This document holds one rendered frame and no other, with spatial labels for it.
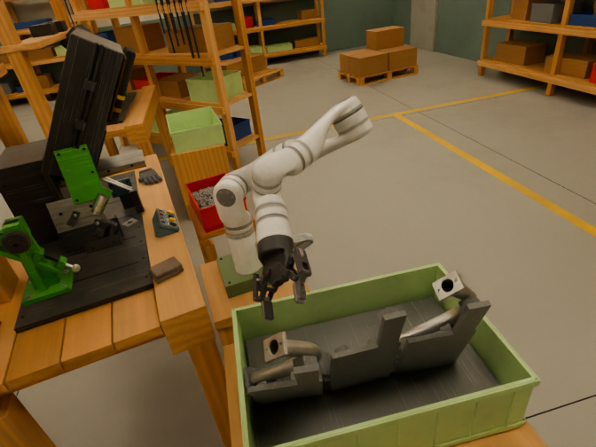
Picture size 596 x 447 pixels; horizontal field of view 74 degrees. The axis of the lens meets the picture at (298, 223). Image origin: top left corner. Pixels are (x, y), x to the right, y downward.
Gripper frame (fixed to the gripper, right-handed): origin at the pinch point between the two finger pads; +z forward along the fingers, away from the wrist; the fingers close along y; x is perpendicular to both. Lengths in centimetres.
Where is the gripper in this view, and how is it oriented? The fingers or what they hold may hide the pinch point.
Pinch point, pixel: (284, 309)
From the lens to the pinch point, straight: 75.9
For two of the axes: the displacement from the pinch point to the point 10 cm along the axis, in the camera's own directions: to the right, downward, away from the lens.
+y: 6.7, -4.7, -5.8
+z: 1.4, 8.4, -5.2
